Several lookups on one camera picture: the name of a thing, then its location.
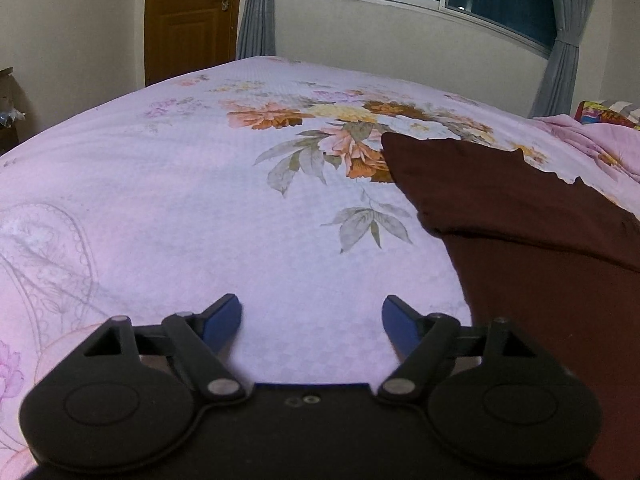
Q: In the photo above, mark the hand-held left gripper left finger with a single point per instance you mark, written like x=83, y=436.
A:
x=224, y=321

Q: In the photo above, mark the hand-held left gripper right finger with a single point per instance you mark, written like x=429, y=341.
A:
x=400, y=325

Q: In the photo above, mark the dark brown garment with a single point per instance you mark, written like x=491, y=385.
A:
x=505, y=215

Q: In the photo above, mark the bed with floral sheet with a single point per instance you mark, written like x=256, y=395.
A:
x=200, y=200

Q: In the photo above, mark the pink floral blanket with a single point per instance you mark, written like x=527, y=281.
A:
x=595, y=142

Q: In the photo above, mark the colourful printed pillow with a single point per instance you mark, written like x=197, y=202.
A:
x=600, y=114

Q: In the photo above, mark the clear plastic wrapper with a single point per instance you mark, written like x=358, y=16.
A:
x=11, y=116

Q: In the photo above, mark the brown wooden door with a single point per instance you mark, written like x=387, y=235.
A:
x=187, y=25

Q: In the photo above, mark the grey curtain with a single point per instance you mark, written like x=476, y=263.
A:
x=562, y=45
x=256, y=15

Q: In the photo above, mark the dark wooden furniture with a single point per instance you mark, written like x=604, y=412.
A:
x=9, y=90

